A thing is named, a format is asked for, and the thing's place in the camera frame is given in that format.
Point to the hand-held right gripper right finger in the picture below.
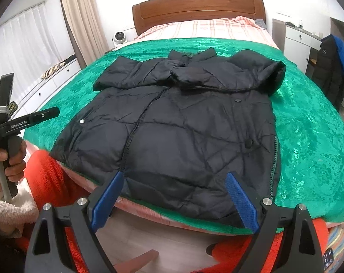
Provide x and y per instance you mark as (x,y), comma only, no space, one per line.
(243,202)

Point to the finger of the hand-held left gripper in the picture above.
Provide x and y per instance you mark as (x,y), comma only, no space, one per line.
(46,113)

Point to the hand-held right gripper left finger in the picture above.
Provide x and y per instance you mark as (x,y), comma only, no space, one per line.
(109,196)

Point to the black puffer jacket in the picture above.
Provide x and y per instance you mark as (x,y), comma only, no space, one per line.
(174,119)

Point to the person's left forearm white sleeve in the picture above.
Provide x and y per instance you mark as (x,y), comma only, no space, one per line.
(10,213)

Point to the person's left hand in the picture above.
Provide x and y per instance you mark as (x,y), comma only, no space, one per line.
(14,169)

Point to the low white drawer cabinet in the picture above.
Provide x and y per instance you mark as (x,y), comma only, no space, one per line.
(61,75)

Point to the striped cushion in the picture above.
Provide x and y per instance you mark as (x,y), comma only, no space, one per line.
(53,70)

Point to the red fleece pants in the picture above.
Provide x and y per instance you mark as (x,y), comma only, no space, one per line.
(46,176)

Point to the brown wooden piece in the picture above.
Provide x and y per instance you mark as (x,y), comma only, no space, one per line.
(140,260)

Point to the white sheer curtain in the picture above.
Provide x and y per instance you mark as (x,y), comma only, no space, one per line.
(27,42)

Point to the beige curtain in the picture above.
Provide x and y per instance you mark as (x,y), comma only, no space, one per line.
(81,20)

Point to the green velvet blanket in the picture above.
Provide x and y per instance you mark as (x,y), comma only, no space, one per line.
(302,119)

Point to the black remote control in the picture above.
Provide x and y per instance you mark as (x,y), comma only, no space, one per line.
(328,260)

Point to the small white fan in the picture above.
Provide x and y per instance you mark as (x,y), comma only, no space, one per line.
(119,38)

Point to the colourful striped cloth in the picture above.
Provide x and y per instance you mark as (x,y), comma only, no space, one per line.
(341,241)

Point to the wooden chair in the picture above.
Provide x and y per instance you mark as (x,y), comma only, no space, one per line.
(311,66)

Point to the black hanging jacket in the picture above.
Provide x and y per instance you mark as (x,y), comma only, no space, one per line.
(326,68)

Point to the white desk with drawer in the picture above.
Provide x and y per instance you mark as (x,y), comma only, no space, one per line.
(297,39)

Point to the pink striped bed sheet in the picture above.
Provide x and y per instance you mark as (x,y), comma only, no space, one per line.
(211,30)

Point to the grey pillow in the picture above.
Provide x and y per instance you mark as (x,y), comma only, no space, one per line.
(260,24)

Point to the brown wooden headboard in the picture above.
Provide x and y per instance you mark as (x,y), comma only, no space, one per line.
(197,11)

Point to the small white bottle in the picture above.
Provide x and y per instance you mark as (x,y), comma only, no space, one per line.
(300,24)

